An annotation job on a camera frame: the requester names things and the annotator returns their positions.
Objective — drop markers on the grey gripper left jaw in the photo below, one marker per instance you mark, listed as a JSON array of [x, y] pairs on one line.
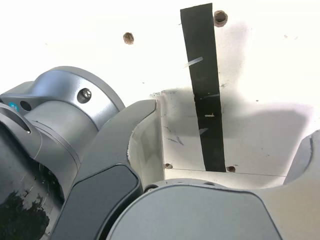
[[107, 155]]

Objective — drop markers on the black tape strip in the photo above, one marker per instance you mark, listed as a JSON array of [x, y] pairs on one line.
[[207, 100]]

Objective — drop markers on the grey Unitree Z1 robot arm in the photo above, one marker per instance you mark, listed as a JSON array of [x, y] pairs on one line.
[[62, 112]]

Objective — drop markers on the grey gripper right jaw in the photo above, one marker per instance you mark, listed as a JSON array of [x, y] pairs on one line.
[[200, 215]]

